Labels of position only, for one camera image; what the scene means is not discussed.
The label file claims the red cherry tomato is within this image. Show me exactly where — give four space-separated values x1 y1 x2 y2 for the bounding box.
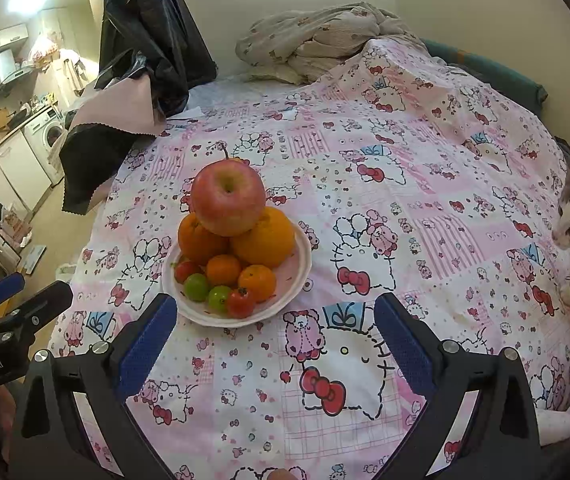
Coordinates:
226 287 256 319
174 260 200 285

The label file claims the white plate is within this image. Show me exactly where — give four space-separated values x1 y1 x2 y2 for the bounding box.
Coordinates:
161 217 312 329

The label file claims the red apple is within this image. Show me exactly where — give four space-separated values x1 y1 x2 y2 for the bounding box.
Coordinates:
191 144 267 237

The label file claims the teal padded bed edge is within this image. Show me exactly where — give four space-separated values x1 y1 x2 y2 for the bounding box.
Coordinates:
424 39 549 112

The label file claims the large bumpy orange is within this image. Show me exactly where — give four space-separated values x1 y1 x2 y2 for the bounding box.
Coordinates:
230 206 296 268

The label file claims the small tangerine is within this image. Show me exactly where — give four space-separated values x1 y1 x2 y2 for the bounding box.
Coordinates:
238 264 277 305
206 254 243 288

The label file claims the white kitchen cabinet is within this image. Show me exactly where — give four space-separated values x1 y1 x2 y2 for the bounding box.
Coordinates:
0 132 54 212

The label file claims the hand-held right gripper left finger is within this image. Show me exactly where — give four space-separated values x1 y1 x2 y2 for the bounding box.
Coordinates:
9 294 178 480

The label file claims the green cherry tomato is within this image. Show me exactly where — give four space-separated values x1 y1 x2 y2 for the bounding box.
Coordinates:
207 285 233 315
184 273 212 302

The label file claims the flat rectangular pad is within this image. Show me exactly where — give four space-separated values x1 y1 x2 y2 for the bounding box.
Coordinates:
17 244 49 274

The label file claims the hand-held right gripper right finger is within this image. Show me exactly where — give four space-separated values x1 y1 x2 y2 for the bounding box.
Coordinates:
372 292 542 480

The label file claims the white washing machine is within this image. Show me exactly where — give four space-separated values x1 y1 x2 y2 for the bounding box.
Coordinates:
24 109 66 187

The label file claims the crumpled beige printed blanket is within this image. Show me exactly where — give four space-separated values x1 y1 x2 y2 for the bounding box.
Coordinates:
236 4 422 86

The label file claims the black shiny plastic sheet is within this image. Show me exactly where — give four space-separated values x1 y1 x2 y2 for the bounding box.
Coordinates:
99 0 216 117

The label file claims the black cloth with zigzag edge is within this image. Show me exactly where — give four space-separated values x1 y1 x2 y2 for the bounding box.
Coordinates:
60 125 136 214

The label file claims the white paper sheet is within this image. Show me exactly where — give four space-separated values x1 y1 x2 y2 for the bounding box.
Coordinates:
169 105 206 122

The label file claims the pink printed bedsheet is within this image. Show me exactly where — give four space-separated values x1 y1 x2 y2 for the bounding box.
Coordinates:
47 37 570 480

